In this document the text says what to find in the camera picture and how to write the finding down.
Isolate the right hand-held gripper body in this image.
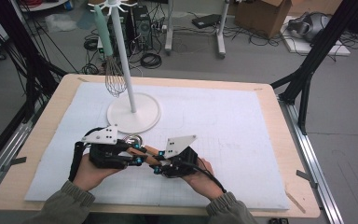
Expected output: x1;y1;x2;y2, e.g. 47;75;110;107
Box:
164;134;199;178

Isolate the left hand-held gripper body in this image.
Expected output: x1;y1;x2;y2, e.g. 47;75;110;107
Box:
81;124;131;171

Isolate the steel ladle with wooden handle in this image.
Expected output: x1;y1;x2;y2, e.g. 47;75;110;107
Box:
121;133;162;157

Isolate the white rack stand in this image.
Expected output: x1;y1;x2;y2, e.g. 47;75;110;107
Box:
88;0;162;134

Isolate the wire whisk with green handle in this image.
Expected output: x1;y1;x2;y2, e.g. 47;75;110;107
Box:
92;4;129;98

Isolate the person's left hand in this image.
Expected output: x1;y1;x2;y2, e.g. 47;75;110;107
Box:
73;153;123;191

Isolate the person's right hand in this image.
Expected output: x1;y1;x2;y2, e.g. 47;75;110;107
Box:
182;158;226;201

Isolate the white grid mat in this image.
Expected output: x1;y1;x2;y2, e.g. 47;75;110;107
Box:
24;81;291;211

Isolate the black computer tower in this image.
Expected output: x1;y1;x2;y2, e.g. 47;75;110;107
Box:
106;11;134;59
132;5;154;51

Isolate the clear plastic bag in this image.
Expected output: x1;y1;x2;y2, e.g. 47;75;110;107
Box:
45;13;78;34

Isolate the black flat device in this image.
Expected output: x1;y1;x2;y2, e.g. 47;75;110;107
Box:
191;13;223;30

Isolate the white round tabletop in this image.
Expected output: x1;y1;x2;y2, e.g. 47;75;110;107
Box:
18;0;69;13

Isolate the cardboard box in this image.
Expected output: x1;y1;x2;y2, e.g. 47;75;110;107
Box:
234;0;293;40

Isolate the white floor board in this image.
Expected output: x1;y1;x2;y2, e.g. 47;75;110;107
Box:
281;15;352;57

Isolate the grey rounded device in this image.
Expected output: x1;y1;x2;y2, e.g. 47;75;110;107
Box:
287;11;332;43

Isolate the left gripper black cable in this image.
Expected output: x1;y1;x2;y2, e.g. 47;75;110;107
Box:
68;126;106;183

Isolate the coiled black cable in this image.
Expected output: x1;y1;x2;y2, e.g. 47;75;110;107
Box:
140;52;163;70

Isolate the aluminium rail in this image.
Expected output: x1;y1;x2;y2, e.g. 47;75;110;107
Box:
0;102;41;203
278;96;344;224

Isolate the white floor stand frame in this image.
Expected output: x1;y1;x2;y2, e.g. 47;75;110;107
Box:
164;0;231;59

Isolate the black metal frame post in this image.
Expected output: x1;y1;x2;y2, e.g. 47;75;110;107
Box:
0;0;68;175
269;0;358;136

